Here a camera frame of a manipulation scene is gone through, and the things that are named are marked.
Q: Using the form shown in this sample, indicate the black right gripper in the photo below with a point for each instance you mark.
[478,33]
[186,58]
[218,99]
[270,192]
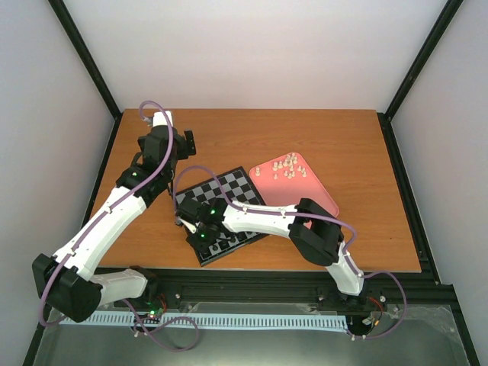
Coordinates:
[197,245]

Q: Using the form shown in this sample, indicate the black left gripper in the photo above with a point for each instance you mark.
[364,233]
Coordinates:
[186,151]

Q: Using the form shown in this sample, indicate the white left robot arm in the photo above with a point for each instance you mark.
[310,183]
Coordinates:
[66,281]

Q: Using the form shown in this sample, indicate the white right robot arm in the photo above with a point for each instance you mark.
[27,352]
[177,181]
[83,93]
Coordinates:
[316,234]

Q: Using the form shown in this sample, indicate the black and grey chessboard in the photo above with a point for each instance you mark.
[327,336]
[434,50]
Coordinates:
[238,187]

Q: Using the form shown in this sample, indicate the pink plastic tray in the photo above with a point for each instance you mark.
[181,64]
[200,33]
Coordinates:
[285,191]

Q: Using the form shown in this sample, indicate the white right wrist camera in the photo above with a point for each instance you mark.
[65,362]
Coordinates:
[191,227]

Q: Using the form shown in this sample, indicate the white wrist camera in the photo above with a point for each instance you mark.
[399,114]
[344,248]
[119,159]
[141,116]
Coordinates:
[191,227]
[162,119]

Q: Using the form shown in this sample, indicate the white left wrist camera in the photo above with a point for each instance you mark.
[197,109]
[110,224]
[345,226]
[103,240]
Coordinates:
[162,119]

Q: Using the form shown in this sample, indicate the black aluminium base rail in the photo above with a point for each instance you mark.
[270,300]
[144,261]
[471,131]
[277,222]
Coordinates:
[317,287]

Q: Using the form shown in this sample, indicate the light blue slotted cable duct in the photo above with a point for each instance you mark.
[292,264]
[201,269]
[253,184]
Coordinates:
[232,321]

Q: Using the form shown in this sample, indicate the black left frame post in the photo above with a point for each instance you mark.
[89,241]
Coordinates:
[76,39]

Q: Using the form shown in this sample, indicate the black frame post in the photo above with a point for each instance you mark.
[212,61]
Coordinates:
[76,39]
[436,33]

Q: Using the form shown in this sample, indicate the black right frame post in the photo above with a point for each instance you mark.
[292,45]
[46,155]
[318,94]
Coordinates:
[436,33]

